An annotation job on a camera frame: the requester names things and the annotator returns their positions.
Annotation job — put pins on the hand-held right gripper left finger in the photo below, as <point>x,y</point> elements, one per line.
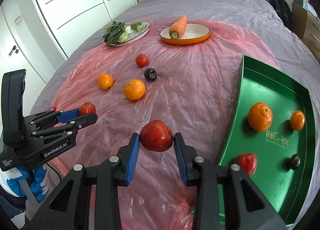
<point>132,160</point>

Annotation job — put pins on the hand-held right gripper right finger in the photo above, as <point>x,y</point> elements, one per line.
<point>180,160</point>

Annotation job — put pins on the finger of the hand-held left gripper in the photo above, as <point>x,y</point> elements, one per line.
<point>68,115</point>
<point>85,118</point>

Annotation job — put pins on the red apple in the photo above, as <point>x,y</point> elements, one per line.
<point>88,107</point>
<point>156,136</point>

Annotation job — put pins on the orange mandarin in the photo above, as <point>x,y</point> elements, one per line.
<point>134,89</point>
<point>297,120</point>
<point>105,81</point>
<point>260,117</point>

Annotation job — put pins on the dark purple plum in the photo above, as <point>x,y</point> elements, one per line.
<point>150,74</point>
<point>294,162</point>

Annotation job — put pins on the green shallow box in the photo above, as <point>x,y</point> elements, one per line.
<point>272,89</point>

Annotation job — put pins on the person's left hand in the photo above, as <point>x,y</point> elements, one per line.
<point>37,182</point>

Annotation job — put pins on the white door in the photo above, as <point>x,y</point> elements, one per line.
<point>32,52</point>

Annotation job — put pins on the pink plastic sheet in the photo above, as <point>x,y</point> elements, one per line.
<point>190,87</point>

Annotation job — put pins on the dark leafy greens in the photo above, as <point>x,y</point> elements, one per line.
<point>113,32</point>

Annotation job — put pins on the silver oval plate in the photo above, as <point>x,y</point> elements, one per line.
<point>140,33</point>

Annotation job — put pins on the pale bok choy piece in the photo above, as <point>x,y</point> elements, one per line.
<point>137,26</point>

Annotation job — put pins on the white wardrobe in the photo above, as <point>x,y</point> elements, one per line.
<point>82,7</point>

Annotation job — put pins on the orange oval plate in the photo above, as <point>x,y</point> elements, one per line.
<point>197,33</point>

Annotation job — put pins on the carrot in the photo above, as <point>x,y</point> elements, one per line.
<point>178,27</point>

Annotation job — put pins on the black backpack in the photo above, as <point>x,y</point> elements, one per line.
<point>281,9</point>

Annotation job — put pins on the wooden dresser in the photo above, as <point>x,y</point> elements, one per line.
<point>306,29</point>

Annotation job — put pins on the light switch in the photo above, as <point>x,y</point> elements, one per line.
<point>18,19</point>

